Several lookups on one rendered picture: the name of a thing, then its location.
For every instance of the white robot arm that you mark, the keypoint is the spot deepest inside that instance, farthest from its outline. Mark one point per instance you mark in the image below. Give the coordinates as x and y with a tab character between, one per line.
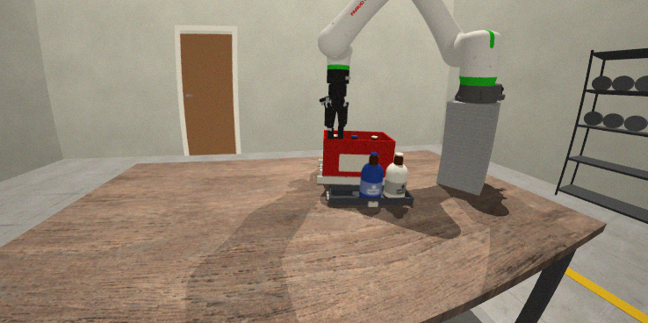
477	53

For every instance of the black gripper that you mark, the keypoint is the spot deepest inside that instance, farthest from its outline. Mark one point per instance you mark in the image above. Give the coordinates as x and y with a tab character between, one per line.
334	91

